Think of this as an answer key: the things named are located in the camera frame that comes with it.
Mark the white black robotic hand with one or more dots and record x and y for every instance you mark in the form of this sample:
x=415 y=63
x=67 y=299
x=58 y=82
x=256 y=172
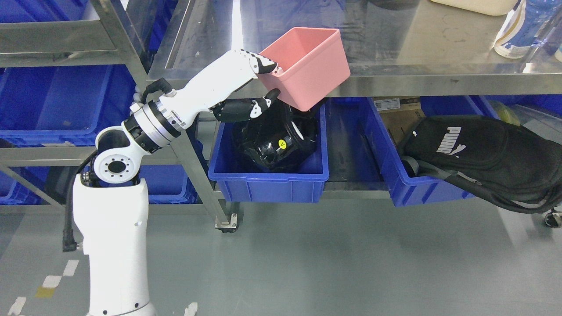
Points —
x=211 y=87

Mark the pink plastic storage box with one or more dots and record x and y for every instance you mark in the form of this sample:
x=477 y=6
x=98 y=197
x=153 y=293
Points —
x=311 y=63

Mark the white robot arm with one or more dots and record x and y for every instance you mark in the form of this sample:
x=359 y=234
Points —
x=108 y=201

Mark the stainless steel shelf rack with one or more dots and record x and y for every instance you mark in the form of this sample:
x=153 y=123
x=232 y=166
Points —
x=110 y=32

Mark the blue bin left shelf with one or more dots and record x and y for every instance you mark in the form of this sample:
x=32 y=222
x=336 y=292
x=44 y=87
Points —
x=62 y=106

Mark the cream plastic container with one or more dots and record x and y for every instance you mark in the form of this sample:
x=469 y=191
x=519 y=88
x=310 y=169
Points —
x=487 y=7

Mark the blue bin lower left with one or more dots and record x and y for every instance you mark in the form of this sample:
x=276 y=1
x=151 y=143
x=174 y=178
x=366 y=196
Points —
x=49 y=170

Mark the blue bin with helmet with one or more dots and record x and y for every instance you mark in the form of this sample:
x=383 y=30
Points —
x=304 y=186

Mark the black glossy helmet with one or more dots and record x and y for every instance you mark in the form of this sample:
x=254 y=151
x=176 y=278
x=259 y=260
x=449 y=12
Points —
x=278 y=141

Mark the stainless steel table cart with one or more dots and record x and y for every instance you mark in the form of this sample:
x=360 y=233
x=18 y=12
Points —
x=394 y=47

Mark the blue bin with backpack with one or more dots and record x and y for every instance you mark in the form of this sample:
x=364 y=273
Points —
x=408 y=175

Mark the black Puma backpack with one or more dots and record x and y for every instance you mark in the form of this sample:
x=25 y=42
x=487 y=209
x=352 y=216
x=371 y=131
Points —
x=507 y=165

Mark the blue drink bottle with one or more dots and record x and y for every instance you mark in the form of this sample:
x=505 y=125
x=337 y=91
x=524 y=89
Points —
x=529 y=18

